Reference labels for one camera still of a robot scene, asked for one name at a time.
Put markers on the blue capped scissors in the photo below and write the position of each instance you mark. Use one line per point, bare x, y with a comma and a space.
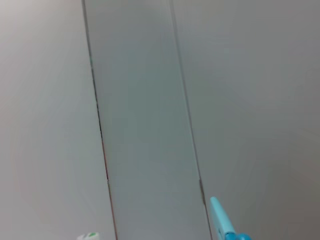
220, 217

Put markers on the clear water bottle green label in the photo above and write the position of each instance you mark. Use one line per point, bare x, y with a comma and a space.
87, 237

